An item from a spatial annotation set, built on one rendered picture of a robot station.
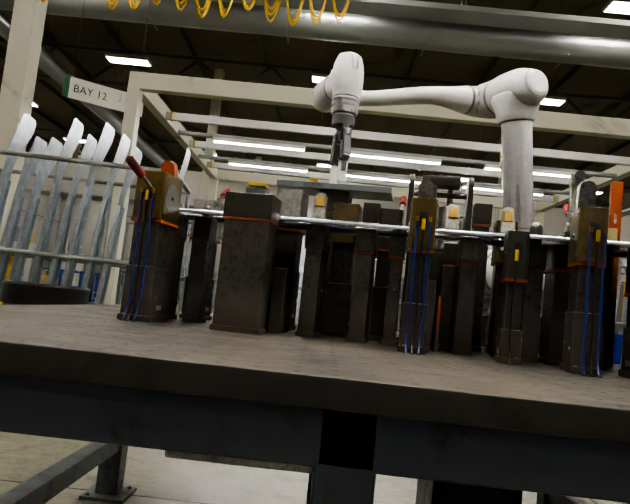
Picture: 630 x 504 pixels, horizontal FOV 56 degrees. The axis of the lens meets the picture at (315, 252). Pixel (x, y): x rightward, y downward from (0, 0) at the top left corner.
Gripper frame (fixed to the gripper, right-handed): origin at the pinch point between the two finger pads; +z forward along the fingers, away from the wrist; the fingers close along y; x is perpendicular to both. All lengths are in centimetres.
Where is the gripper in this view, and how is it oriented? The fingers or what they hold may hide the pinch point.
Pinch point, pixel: (337, 176)
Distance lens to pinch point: 194.2
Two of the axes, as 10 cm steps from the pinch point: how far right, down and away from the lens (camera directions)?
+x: 9.6, 1.2, 2.5
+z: -1.0, 9.9, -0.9
